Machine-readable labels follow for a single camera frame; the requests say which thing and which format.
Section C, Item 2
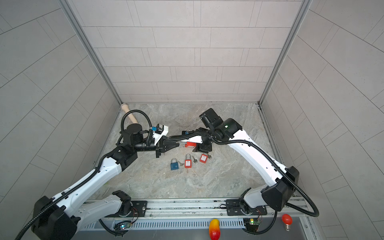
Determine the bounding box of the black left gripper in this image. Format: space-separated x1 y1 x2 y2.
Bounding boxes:
131 137 178 160

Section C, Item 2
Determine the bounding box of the red padlock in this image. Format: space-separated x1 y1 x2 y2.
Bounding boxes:
184 154 192 169
200 154 208 164
179 142 197 148

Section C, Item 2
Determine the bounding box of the blue padlock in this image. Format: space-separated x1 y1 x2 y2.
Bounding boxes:
170 158 179 171

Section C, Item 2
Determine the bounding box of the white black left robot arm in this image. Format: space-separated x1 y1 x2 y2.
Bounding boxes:
16 110 180 240

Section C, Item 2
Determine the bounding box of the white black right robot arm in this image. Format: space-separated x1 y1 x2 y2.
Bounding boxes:
169 108 320 221

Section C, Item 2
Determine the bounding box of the red yellow toy fruit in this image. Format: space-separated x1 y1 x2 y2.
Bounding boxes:
209 219 221 240

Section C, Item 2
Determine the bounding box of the red light bulb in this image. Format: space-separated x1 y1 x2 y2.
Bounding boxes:
282 214 293 232

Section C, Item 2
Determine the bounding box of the metal base rail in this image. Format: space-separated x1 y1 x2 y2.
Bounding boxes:
80 196 310 232

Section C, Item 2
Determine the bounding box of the right circuit board with wires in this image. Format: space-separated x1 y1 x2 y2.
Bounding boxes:
243 219 261 233

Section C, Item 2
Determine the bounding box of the circuit board with wires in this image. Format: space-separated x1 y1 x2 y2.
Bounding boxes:
243 219 261 233
114 221 132 234

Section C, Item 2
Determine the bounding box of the left circuit board with wires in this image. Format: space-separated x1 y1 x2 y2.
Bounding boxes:
114 221 132 234

